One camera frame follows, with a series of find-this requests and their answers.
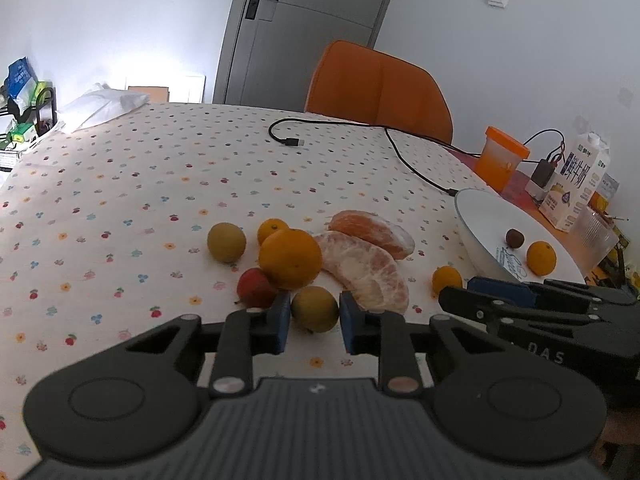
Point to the pale peeled citrus piece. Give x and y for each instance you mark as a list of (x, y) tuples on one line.
[(370, 275)]

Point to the black power adapter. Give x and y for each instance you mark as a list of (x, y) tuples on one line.
[(544, 172)]

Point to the large whole orange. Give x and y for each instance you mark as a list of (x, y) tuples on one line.
[(290, 258)]

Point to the yellow packet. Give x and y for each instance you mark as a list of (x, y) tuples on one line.
[(600, 202)]

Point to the orange chair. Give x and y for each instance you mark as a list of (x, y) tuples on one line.
[(380, 87)]

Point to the brown cardboard box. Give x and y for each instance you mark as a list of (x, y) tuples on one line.
[(155, 92)]

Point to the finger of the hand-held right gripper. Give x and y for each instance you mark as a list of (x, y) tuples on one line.
[(470, 302), (500, 289)]

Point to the grey door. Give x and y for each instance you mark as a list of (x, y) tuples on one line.
[(310, 20)]

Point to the green small box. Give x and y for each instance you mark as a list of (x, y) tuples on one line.
[(22, 134)]

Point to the small orange citrus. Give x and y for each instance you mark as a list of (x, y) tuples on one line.
[(541, 258), (446, 280), (270, 229)]

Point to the deep orange peeled citrus half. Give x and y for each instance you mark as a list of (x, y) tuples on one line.
[(372, 230)]

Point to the white milk carton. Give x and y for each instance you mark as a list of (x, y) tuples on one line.
[(575, 180)]

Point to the small brown fruit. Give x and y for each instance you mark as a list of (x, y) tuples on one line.
[(514, 238)]

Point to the floral dotted tablecloth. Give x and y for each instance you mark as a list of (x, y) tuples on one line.
[(150, 185)]

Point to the clear plastic cup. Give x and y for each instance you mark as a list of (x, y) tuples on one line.
[(592, 237)]

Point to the white plastic bag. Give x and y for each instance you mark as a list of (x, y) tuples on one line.
[(100, 105)]

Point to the small white carton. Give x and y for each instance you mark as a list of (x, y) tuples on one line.
[(609, 187)]

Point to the white power strip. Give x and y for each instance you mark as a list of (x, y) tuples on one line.
[(536, 192)]

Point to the orange lidded cup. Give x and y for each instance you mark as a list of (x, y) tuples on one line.
[(500, 157)]

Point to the yellow-green round fruit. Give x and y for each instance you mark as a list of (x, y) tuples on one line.
[(226, 242), (315, 310)]

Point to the small red fruit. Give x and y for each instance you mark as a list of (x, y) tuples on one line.
[(254, 287)]

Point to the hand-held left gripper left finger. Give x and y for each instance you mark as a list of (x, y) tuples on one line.
[(281, 322)]

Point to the blue and white bag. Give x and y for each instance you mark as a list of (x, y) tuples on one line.
[(20, 80)]

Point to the white bowl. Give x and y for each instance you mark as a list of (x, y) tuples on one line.
[(492, 220)]

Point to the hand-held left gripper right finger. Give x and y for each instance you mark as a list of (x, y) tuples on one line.
[(349, 322)]

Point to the orange table mat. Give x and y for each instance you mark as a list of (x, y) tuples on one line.
[(520, 195)]

